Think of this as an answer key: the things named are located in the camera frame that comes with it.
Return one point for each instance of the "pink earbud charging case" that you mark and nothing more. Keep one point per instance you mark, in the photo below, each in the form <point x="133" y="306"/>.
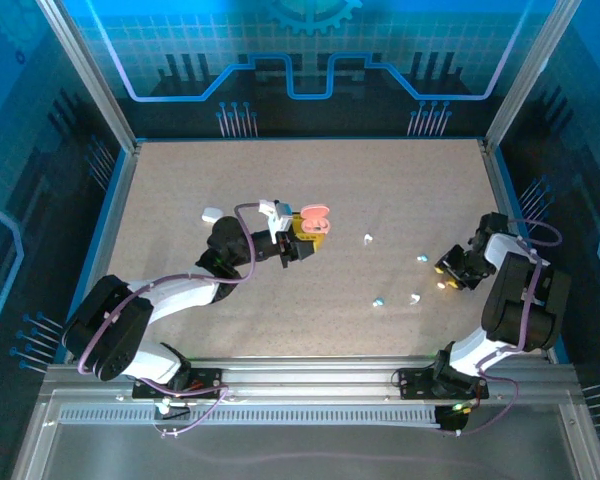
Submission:
<point x="314" y="217"/>

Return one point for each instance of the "white earbud charging case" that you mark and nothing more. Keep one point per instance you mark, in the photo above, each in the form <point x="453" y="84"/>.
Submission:
<point x="211" y="214"/>

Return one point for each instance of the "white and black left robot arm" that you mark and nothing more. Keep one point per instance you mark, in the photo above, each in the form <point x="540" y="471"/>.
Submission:
<point x="180" y="302"/>

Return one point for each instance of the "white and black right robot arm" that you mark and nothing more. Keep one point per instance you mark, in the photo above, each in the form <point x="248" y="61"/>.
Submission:
<point x="500" y="310"/>

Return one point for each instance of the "black connector block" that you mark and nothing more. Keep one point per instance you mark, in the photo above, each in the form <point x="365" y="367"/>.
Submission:
<point x="450" y="420"/>

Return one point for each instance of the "grey metal front panel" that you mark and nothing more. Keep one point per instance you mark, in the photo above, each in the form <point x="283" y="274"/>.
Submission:
<point x="305" y="440"/>

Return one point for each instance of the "aluminium table side rail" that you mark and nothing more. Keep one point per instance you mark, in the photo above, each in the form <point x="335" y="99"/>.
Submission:
<point x="495" y="170"/>
<point x="105" y="250"/>

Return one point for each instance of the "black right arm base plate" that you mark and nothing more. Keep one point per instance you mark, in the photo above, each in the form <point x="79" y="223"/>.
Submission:
<point x="412" y="382"/>

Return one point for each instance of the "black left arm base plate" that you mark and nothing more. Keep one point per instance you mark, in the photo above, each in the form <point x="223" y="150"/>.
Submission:
<point x="207" y="382"/>

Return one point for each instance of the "aluminium frame post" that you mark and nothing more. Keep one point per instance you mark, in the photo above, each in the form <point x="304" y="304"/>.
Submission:
<point x="95" y="80"/>
<point x="529" y="75"/>

